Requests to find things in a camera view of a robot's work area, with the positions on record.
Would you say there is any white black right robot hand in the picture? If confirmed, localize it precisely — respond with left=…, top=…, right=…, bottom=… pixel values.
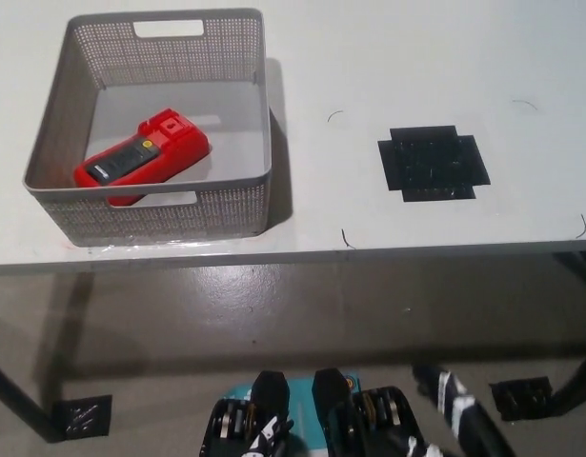
left=413, top=364, right=484, bottom=427

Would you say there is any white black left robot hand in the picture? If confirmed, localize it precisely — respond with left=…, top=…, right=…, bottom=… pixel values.
left=244, top=413, right=294, bottom=457

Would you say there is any red digital multimeter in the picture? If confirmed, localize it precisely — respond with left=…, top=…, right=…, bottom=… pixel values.
left=72, top=108, right=212, bottom=208

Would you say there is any black teal robot torso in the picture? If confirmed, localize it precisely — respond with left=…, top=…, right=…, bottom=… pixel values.
left=199, top=368, right=427, bottom=457

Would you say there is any black metal table leg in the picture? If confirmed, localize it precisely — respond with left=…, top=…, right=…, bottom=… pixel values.
left=0, top=356, right=65, bottom=442
left=552, top=328, right=586, bottom=418

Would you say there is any black tape patch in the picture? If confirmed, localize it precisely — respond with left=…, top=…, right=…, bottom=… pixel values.
left=377, top=125, right=492, bottom=204

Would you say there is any grey perforated plastic basket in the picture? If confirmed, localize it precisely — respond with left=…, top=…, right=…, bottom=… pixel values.
left=21, top=8, right=274, bottom=248

